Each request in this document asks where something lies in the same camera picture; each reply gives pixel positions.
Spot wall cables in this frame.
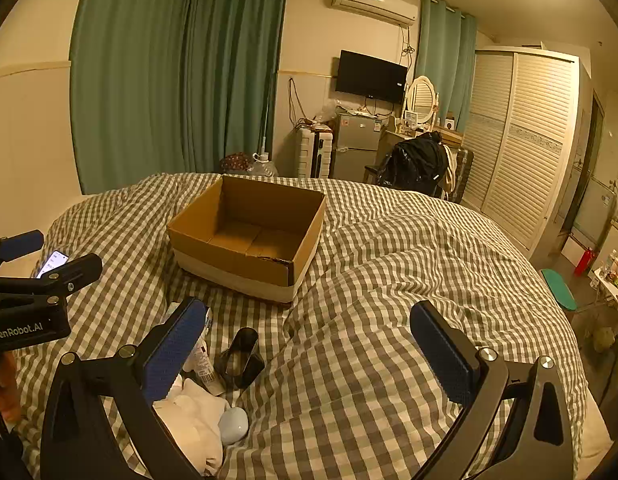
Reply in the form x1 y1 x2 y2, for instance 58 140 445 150
287 77 310 131

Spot grey small fridge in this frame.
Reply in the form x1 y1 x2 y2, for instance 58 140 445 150
334 112 382 181

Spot floral bag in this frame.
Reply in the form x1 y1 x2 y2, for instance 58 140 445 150
220 154 254 173

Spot white box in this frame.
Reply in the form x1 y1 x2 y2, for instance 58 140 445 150
561 237 582 266

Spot green stool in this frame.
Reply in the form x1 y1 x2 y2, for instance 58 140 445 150
540 268 578 312

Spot red fire extinguisher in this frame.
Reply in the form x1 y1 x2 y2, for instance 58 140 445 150
574 246 596 277

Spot brown cardboard box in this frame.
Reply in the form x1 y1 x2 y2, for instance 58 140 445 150
166 175 328 304

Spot pale blue rounded device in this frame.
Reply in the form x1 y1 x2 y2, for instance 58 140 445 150
220 406 250 446

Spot white suitcase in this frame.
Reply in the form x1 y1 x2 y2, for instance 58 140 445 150
297 127 334 179

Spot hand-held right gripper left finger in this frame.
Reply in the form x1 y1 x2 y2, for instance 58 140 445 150
40 296 210 480

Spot black backpack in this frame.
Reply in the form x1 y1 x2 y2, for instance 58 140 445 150
376 132 450 196

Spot white cloth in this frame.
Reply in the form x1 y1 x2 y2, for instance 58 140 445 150
153 377 224 478

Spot small table with bottles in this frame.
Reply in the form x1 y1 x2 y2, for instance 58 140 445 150
594 252 618 306

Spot black glossy container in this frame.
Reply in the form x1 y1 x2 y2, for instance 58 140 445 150
214 327 266 391

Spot teal curtain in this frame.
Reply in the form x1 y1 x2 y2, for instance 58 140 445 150
414 0 477 133

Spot white air conditioner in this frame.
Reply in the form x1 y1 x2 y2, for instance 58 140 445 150
331 0 420 27

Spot smartphone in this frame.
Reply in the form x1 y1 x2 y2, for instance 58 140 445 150
36 249 70 279

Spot white toothpaste tube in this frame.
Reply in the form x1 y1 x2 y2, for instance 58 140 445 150
181 307 228 396

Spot clear water bottle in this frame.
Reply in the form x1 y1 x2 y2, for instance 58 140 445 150
251 152 278 177

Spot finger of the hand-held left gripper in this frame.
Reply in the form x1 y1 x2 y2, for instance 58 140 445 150
0 230 44 276
0 253 104 311

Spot checked grey white blanket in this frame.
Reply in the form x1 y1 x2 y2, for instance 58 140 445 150
11 172 590 480

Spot black wall television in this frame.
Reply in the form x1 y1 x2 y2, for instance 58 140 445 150
336 50 408 100

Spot beige bag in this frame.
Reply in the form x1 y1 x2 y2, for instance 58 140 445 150
446 147 462 193

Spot white louvred wardrobe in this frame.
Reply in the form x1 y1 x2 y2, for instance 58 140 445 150
461 46 580 256

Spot person's left hand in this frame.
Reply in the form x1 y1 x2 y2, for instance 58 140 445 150
0 352 20 423

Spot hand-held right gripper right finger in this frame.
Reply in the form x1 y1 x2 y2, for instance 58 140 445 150
410 300 574 480

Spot clear plastic bag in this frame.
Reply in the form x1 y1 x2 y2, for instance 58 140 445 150
316 100 350 128

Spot wooden dressing table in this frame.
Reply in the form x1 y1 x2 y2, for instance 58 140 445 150
381 125 464 171

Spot green curtain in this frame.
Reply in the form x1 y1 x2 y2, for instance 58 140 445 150
181 0 291 176
70 0 197 196

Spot white oval mirror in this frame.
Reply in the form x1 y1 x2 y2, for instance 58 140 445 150
405 76 436 128

